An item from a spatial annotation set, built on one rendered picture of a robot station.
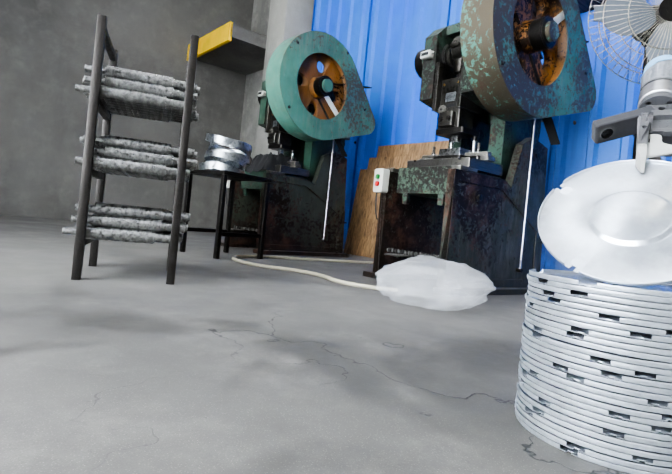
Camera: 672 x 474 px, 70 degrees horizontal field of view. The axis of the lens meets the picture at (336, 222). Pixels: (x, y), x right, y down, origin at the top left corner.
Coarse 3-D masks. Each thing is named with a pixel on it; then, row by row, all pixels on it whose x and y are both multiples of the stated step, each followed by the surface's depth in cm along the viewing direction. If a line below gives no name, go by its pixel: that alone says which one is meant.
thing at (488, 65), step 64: (512, 0) 221; (576, 0) 256; (448, 64) 280; (512, 64) 224; (576, 64) 260; (448, 128) 271; (512, 128) 275; (384, 192) 272; (448, 192) 238; (512, 192) 266; (384, 256) 276; (448, 256) 237; (512, 256) 271
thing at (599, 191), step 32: (576, 192) 89; (608, 192) 86; (640, 192) 83; (544, 224) 86; (576, 224) 84; (608, 224) 80; (640, 224) 78; (576, 256) 79; (608, 256) 77; (640, 256) 75
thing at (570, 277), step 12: (540, 276) 77; (552, 276) 74; (564, 276) 84; (576, 276) 87; (600, 288) 68; (612, 288) 67; (624, 288) 66; (636, 288) 65; (648, 288) 72; (660, 288) 73
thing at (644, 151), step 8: (648, 136) 88; (656, 136) 88; (640, 144) 87; (648, 144) 87; (656, 144) 87; (664, 144) 86; (640, 152) 86; (648, 152) 86; (656, 152) 86; (664, 152) 85; (640, 160) 86; (640, 168) 86
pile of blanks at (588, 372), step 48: (528, 288) 82; (576, 288) 70; (528, 336) 79; (576, 336) 71; (624, 336) 66; (528, 384) 80; (576, 384) 69; (624, 384) 66; (576, 432) 70; (624, 432) 65
